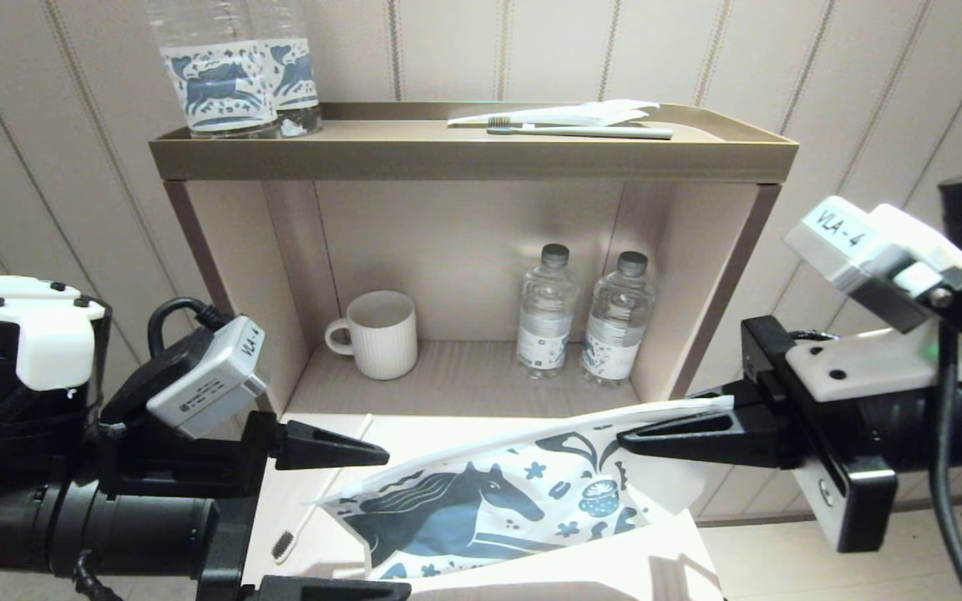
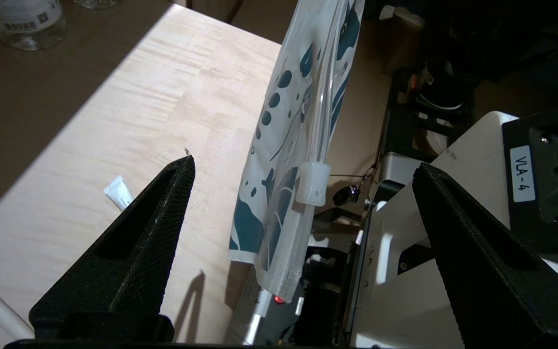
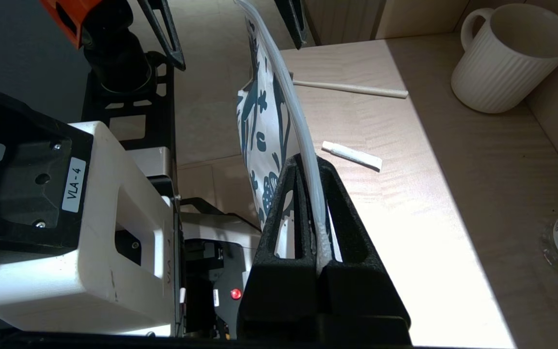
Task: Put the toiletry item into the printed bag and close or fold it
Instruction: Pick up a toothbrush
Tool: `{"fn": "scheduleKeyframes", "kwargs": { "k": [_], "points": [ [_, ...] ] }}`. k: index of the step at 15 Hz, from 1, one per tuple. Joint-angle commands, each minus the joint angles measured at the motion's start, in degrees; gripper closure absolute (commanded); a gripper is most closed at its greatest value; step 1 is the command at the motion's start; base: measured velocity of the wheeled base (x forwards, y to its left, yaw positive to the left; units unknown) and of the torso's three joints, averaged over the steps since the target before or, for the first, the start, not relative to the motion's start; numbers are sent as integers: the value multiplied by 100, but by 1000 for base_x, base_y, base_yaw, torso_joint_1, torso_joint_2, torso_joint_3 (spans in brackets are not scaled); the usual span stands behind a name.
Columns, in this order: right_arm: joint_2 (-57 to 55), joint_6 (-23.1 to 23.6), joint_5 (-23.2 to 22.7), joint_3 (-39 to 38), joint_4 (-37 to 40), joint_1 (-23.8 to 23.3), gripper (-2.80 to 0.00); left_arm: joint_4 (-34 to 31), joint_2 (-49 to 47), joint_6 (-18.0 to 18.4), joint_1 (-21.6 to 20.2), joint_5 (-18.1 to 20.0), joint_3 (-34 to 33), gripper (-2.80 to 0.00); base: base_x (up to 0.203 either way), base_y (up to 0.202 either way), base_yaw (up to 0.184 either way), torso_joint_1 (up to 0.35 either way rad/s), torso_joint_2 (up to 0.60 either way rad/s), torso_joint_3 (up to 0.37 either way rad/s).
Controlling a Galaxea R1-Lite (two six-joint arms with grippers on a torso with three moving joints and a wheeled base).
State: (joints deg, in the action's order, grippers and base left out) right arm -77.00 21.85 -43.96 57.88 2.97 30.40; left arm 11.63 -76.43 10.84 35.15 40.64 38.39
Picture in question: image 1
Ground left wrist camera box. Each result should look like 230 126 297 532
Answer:
147 316 267 439

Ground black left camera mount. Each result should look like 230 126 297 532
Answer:
99 330 277 499

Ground white toothbrush black bristles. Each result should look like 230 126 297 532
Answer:
271 415 374 564

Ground grey toothbrush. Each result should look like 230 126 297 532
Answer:
488 117 674 140

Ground white blue horse-print bag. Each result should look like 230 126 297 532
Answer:
314 395 737 581

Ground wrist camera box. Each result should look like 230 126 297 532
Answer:
147 316 267 439
784 196 962 335

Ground beige open shelf cabinet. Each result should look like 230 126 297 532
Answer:
162 179 782 418

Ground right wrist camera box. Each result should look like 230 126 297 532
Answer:
784 196 962 335

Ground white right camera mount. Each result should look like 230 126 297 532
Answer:
786 321 962 403

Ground white paper wrapper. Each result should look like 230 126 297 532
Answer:
448 99 661 128

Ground white ribbed ceramic mug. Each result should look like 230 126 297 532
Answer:
325 290 419 381

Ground large blue-label water bottle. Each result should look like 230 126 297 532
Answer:
247 0 322 136
144 0 280 139

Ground braided left arm cable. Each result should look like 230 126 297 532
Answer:
70 547 127 601

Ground small clear water bottle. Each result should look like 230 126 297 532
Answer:
581 250 657 386
516 244 580 381

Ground smooth black left camera cable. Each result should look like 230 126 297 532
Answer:
147 297 231 335

